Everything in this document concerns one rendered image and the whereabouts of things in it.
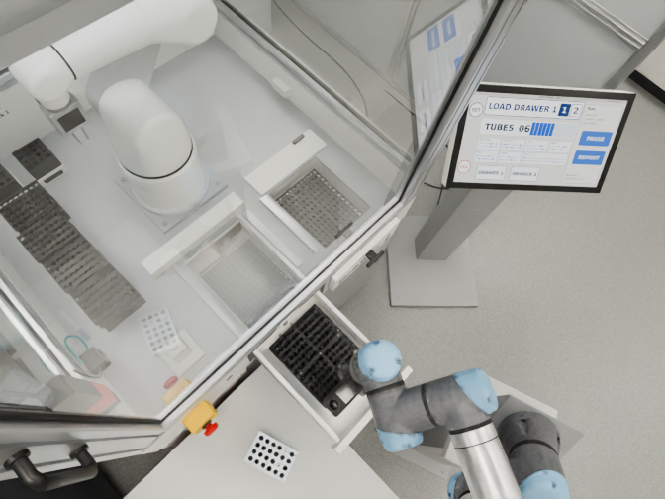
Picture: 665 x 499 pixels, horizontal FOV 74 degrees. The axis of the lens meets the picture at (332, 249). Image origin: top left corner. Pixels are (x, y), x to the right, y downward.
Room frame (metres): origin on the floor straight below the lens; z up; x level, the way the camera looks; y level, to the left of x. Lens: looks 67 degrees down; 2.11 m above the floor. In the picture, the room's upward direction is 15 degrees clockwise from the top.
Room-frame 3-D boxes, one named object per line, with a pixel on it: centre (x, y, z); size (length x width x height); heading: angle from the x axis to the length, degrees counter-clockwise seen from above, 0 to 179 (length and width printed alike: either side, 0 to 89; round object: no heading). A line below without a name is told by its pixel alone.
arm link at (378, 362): (0.15, -0.14, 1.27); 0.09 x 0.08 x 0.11; 31
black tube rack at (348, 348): (0.20, -0.04, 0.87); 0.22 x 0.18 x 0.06; 60
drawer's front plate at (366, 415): (0.10, -0.22, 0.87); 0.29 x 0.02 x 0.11; 150
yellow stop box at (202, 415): (-0.03, 0.21, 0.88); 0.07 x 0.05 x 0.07; 150
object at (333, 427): (0.21, -0.04, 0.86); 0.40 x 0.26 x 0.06; 60
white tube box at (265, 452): (-0.08, 0.01, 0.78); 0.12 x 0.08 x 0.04; 78
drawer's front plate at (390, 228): (0.53, -0.10, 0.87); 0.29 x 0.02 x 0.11; 150
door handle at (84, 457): (-0.12, 0.26, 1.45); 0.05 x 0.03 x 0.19; 60
